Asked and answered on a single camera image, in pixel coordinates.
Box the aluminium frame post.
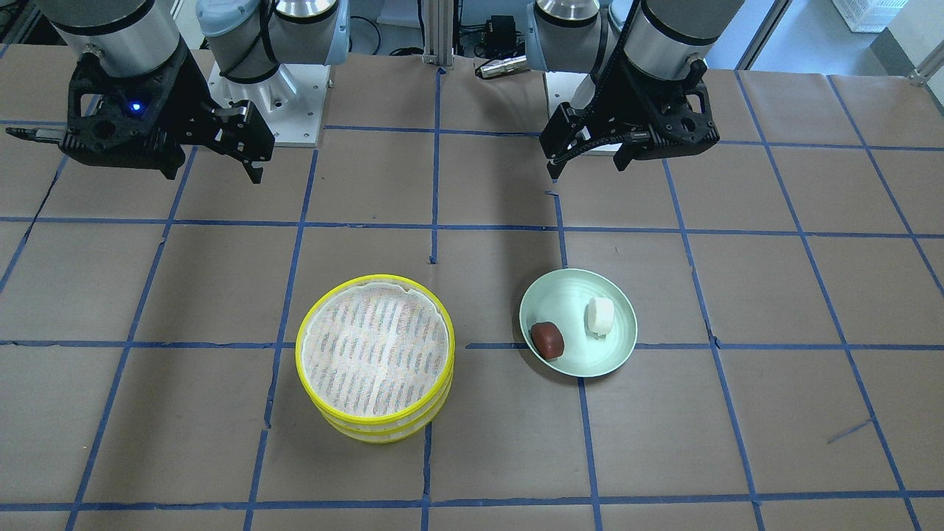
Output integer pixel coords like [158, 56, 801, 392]
[418, 1, 459, 71]

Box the black power adapter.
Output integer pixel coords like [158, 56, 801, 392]
[482, 15, 517, 57]

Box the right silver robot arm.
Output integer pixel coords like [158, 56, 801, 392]
[6, 1, 350, 184]

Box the brown bun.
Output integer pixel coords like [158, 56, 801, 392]
[530, 322, 566, 361]

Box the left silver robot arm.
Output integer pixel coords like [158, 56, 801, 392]
[525, 1, 742, 179]

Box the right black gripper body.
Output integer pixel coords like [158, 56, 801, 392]
[6, 45, 222, 179]

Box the light green plate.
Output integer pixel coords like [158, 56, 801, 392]
[518, 268, 639, 378]

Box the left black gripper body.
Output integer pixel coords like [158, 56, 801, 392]
[571, 56, 721, 171]

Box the yellow steamer layer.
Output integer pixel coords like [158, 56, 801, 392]
[294, 274, 456, 426]
[317, 379, 453, 444]

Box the white bun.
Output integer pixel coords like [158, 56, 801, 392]
[586, 296, 616, 337]

